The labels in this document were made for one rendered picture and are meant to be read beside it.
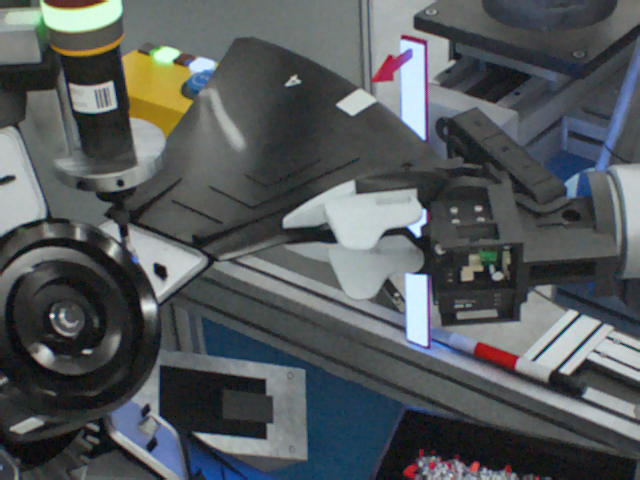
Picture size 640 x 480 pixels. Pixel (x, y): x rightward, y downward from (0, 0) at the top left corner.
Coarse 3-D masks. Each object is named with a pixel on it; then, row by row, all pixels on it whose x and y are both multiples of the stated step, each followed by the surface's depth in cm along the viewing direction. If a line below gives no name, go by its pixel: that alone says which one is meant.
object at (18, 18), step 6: (12, 12) 71; (18, 12) 71; (24, 12) 71; (30, 12) 71; (36, 12) 71; (6, 18) 71; (12, 18) 71; (18, 18) 71; (24, 18) 71; (30, 18) 71; (36, 18) 71; (42, 18) 72; (42, 24) 72; (42, 30) 71; (42, 36) 72
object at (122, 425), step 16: (112, 416) 75; (128, 416) 78; (112, 432) 73; (128, 432) 75; (160, 432) 80; (176, 432) 82; (128, 448) 73; (144, 448) 75; (160, 448) 77; (176, 448) 80; (160, 464) 74; (176, 464) 77
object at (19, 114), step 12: (0, 0) 76; (12, 0) 76; (24, 0) 76; (0, 84) 75; (0, 96) 75; (12, 96) 75; (24, 96) 75; (0, 108) 75; (12, 108) 75; (24, 108) 75; (0, 120) 75; (12, 120) 75
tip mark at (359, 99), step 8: (360, 88) 97; (352, 96) 96; (360, 96) 96; (368, 96) 97; (336, 104) 95; (344, 104) 95; (352, 104) 95; (360, 104) 96; (368, 104) 96; (352, 112) 95
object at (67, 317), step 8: (56, 304) 70; (64, 304) 70; (72, 304) 71; (56, 312) 70; (64, 312) 70; (72, 312) 70; (80, 312) 71; (56, 320) 70; (64, 320) 70; (72, 320) 70; (80, 320) 71; (56, 328) 70; (64, 328) 70; (72, 328) 70; (80, 328) 70
